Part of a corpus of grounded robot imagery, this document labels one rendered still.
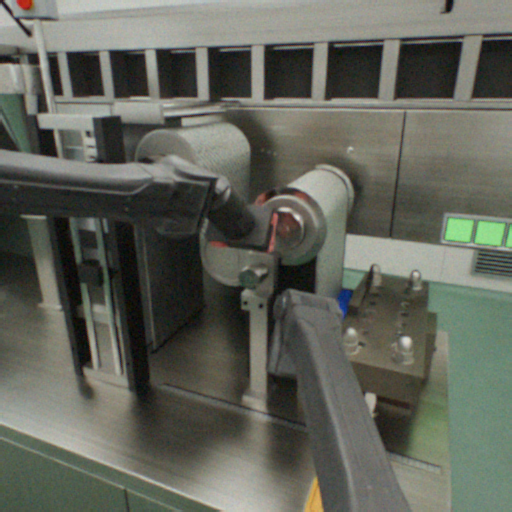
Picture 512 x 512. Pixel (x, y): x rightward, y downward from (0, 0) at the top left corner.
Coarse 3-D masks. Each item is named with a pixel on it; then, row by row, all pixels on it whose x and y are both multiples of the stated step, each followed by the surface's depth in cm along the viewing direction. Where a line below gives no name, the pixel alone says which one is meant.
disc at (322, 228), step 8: (272, 192) 74; (280, 192) 74; (288, 192) 73; (296, 192) 73; (304, 192) 72; (256, 200) 76; (264, 200) 76; (304, 200) 73; (312, 200) 72; (312, 208) 73; (320, 208) 72; (320, 216) 72; (320, 224) 73; (320, 232) 73; (320, 240) 74; (312, 248) 75; (320, 248) 75; (304, 256) 76; (312, 256) 76; (288, 264) 78; (296, 264) 77
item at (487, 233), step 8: (480, 224) 93; (488, 224) 92; (496, 224) 91; (504, 224) 91; (480, 232) 93; (488, 232) 93; (496, 232) 92; (480, 240) 94; (488, 240) 93; (496, 240) 93
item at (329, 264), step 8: (344, 224) 95; (344, 232) 96; (336, 240) 88; (328, 248) 82; (336, 248) 90; (320, 256) 76; (328, 256) 83; (336, 256) 91; (320, 264) 77; (328, 264) 84; (336, 264) 92; (320, 272) 78; (328, 272) 85; (336, 272) 94; (320, 280) 79; (328, 280) 86; (336, 280) 95; (320, 288) 80; (328, 288) 88; (336, 288) 97; (328, 296) 88; (336, 296) 98
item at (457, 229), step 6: (450, 222) 95; (456, 222) 94; (462, 222) 94; (468, 222) 93; (450, 228) 95; (456, 228) 95; (462, 228) 94; (468, 228) 94; (450, 234) 96; (456, 234) 95; (462, 234) 95; (468, 234) 94; (456, 240) 96; (462, 240) 95; (468, 240) 95
